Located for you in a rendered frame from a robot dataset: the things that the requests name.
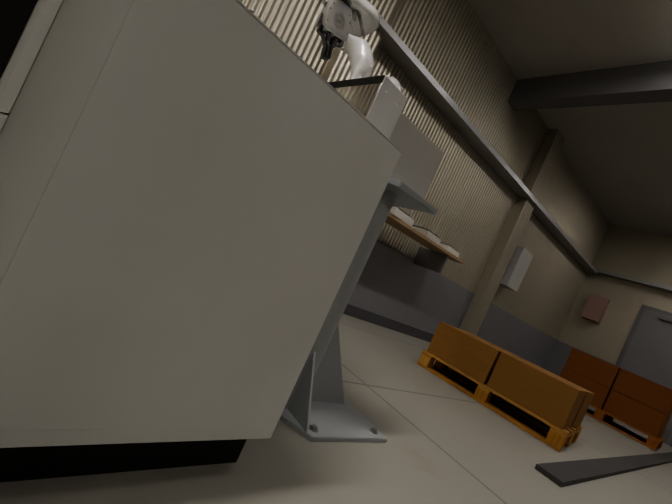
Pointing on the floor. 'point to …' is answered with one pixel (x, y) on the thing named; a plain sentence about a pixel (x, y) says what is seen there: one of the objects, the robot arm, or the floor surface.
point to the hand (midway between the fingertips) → (326, 52)
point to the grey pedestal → (318, 358)
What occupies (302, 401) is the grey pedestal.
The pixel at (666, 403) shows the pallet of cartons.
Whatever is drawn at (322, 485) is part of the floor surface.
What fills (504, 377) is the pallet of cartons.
